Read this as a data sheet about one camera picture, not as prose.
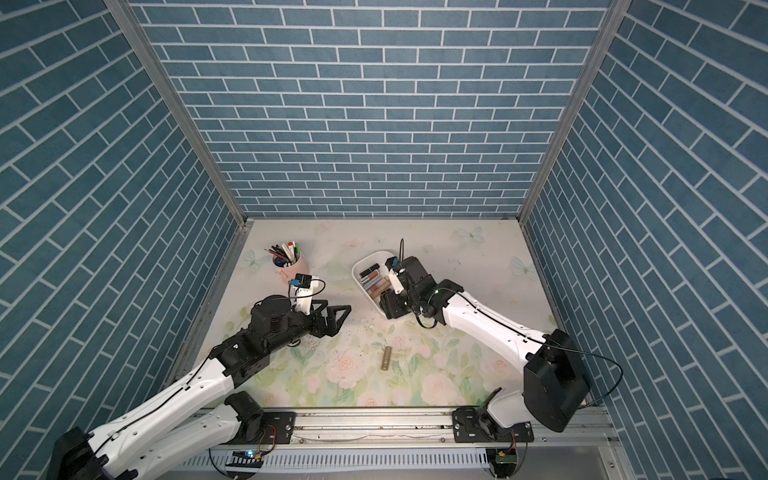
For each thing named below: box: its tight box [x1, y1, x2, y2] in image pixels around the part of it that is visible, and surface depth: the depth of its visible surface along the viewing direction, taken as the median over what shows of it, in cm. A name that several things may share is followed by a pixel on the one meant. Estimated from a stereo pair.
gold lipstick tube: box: [380, 346, 392, 371], surface depth 86 cm
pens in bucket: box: [264, 241, 301, 268], surface depth 98 cm
